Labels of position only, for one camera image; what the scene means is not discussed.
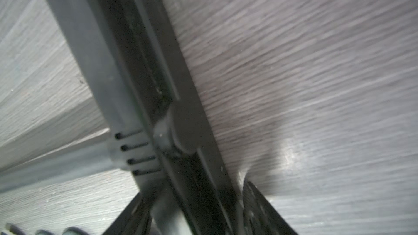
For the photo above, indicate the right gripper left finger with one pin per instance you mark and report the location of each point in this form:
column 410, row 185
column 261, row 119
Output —
column 135, row 219

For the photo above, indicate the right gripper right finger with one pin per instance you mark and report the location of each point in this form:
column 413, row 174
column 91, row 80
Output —
column 260, row 217

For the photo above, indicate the black garment rack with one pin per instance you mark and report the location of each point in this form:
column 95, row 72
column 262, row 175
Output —
column 129, row 55

